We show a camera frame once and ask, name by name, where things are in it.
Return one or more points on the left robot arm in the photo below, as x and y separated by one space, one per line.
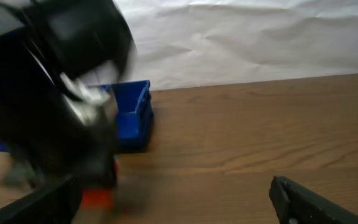
42 93

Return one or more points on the orange candy box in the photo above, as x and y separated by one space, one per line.
96 199

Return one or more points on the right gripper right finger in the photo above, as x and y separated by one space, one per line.
306 208

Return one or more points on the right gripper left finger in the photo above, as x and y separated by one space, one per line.
42 205

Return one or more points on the blue tray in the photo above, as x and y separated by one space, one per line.
132 124

